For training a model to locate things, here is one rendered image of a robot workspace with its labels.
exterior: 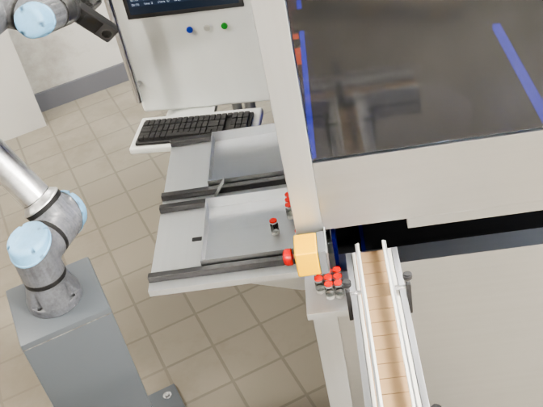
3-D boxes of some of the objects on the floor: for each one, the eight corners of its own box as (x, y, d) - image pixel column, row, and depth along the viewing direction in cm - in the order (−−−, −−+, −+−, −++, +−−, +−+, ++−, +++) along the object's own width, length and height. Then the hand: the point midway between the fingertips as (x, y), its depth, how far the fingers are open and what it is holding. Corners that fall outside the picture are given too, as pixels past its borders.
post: (362, 455, 250) (233, -316, 122) (364, 472, 245) (232, -313, 117) (342, 458, 250) (192, -308, 122) (343, 475, 245) (190, -304, 117)
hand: (108, 0), depth 197 cm, fingers open, 14 cm apart
